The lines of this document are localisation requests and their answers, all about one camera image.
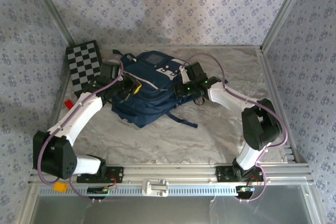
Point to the navy blue student backpack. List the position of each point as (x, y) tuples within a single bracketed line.
[(149, 98)]

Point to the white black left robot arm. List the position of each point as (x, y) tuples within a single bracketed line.
[(78, 119)]

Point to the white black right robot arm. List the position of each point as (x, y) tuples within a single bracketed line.
[(228, 98)]

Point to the black grey chessboard box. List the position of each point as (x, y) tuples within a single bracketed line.
[(84, 64)]

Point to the small red block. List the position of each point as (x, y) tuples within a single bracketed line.
[(69, 104)]

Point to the orange plastic connector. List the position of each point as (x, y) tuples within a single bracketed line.
[(60, 187)]

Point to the grey metal sheet panel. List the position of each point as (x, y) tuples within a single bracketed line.
[(157, 211)]

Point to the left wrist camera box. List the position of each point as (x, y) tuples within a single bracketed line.
[(120, 78)]

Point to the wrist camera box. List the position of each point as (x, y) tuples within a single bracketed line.
[(183, 75), (120, 78)]

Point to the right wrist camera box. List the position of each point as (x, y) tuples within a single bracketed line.
[(183, 75)]

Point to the aluminium side rail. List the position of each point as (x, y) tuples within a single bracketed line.
[(60, 103), (271, 77)]

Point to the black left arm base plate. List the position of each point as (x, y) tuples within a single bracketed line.
[(118, 174)]

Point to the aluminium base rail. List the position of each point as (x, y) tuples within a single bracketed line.
[(170, 172)]

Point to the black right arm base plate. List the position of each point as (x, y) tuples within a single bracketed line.
[(223, 174)]

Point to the white rail latch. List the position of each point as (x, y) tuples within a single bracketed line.
[(155, 187)]

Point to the aluminium frame post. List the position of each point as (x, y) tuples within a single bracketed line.
[(283, 11), (50, 6)]

